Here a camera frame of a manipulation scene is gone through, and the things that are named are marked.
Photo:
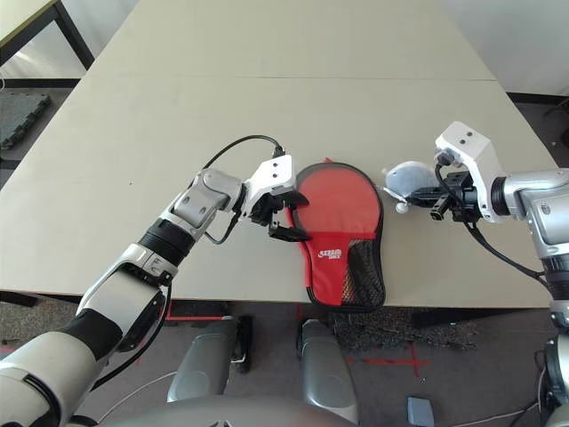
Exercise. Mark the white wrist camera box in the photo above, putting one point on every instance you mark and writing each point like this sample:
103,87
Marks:
275,171
471,147

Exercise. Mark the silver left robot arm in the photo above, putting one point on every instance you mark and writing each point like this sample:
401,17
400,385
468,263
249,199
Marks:
209,195

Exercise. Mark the grey robot torso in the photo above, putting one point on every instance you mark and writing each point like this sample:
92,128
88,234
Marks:
231,416

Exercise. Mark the grey robot right leg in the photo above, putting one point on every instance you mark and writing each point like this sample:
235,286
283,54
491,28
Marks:
326,373

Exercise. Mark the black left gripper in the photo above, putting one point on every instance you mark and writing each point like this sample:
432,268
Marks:
266,211

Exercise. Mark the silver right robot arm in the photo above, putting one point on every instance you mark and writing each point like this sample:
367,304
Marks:
533,195

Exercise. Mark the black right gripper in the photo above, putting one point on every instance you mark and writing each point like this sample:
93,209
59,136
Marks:
458,200

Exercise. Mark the grey foot pedal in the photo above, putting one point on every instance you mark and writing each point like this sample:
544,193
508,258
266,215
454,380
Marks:
421,411

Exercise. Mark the dark speckled foam floor mat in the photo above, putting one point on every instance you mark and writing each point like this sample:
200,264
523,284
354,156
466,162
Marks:
391,331

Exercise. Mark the grey robot left leg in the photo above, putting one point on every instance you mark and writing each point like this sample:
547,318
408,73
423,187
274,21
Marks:
200,364

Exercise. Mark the grey robot leg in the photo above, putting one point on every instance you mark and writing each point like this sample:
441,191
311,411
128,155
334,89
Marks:
200,364
326,373

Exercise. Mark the black table base foot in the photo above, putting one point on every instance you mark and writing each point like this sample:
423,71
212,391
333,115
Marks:
18,299
444,318

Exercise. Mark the side table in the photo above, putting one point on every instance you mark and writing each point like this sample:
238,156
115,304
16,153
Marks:
18,22

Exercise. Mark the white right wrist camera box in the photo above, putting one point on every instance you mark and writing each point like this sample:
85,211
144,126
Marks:
471,147

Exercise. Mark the black and red paddle case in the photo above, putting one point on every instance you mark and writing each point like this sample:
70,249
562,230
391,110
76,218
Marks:
329,267

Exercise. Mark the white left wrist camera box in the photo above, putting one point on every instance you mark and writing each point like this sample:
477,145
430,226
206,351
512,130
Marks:
275,171

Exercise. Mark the black foam floor tile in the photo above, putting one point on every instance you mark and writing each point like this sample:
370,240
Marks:
22,115

